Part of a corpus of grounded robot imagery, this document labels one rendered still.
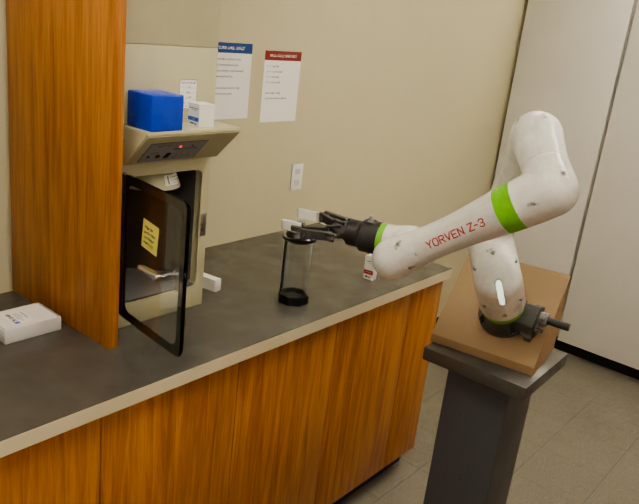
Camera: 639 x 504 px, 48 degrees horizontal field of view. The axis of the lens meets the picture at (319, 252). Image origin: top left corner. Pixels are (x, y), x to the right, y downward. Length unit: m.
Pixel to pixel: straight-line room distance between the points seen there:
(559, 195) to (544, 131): 0.18
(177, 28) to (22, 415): 1.02
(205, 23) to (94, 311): 0.82
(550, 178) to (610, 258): 2.86
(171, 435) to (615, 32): 3.33
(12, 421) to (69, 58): 0.87
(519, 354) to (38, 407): 1.27
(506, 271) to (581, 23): 2.71
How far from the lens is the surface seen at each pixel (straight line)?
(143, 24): 1.92
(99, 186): 1.86
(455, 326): 2.19
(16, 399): 1.78
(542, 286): 2.23
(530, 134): 1.75
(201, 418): 2.05
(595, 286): 4.56
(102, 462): 1.88
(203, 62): 2.06
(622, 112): 4.40
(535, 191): 1.66
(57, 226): 2.06
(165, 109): 1.85
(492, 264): 1.98
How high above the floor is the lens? 1.83
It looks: 18 degrees down
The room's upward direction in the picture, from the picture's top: 7 degrees clockwise
